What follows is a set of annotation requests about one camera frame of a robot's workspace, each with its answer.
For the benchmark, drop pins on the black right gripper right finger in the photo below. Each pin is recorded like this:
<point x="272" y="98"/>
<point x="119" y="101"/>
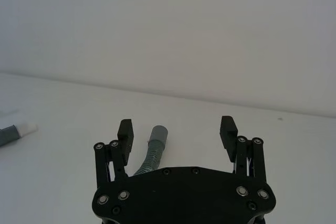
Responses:
<point x="228" y="137"/>

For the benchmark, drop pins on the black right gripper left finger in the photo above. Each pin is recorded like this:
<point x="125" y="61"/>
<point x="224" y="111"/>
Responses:
<point x="125" y="140"/>

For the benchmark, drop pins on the white table cloth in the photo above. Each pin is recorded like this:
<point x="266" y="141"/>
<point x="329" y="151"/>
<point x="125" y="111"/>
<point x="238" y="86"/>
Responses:
<point x="65" y="155"/>

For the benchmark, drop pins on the grey tube with white tip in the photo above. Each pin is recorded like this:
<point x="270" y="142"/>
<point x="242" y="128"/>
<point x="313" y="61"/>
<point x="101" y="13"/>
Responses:
<point x="10" y="133"/>

